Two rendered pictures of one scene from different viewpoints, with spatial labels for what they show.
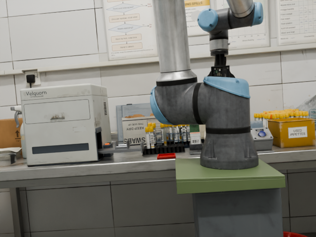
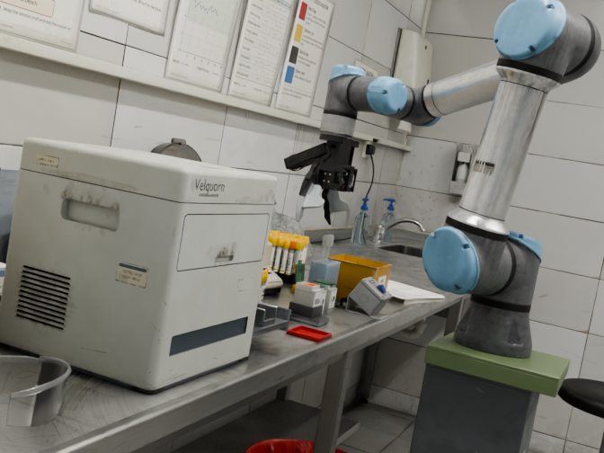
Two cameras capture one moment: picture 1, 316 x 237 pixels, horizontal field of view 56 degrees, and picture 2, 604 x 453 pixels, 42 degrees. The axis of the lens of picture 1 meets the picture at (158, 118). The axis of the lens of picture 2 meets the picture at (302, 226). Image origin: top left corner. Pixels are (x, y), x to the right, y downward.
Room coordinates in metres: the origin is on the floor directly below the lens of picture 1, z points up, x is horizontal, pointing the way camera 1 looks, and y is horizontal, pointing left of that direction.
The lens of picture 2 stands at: (0.65, 1.41, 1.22)
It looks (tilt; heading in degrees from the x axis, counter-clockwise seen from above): 5 degrees down; 290
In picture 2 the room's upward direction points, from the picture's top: 10 degrees clockwise
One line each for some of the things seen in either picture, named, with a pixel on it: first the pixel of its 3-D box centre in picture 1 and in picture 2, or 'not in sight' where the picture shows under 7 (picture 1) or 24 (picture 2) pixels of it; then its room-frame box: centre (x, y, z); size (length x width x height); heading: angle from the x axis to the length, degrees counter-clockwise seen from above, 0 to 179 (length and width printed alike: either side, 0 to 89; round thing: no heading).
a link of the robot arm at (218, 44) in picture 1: (219, 46); (338, 127); (1.21, -0.27, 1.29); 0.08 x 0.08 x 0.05
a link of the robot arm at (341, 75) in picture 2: (218, 26); (345, 92); (1.21, -0.27, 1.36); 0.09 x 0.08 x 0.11; 152
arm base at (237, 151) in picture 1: (228, 145); (496, 323); (0.79, -0.18, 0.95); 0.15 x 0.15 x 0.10
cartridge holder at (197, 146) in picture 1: (195, 147); (305, 312); (1.17, -0.14, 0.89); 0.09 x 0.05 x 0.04; 175
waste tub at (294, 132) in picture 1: (290, 131); (356, 279); (1.18, -0.52, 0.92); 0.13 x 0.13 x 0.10; 89
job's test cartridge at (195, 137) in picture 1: (195, 140); (306, 298); (1.17, -0.14, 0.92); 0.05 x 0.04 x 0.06; 175
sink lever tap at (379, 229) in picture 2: not in sight; (402, 230); (1.45, -2.14, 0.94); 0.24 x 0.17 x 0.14; 177
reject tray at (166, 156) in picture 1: (166, 156); (309, 333); (1.11, -0.02, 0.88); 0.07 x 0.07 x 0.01; 87
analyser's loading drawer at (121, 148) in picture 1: (116, 146); (248, 320); (1.16, 0.17, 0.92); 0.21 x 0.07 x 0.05; 87
